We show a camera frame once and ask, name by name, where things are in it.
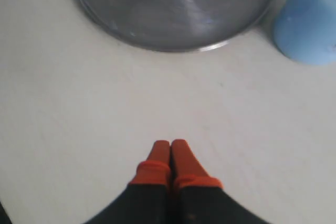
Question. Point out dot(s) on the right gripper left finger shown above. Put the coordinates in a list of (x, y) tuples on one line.
[(144, 200)]

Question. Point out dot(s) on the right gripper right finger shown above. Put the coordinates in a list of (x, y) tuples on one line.
[(201, 197)]

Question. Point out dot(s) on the blue soap pump bottle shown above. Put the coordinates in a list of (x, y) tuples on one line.
[(304, 31)]

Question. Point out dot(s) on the round stainless steel plate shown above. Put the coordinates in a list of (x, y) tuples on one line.
[(175, 25)]

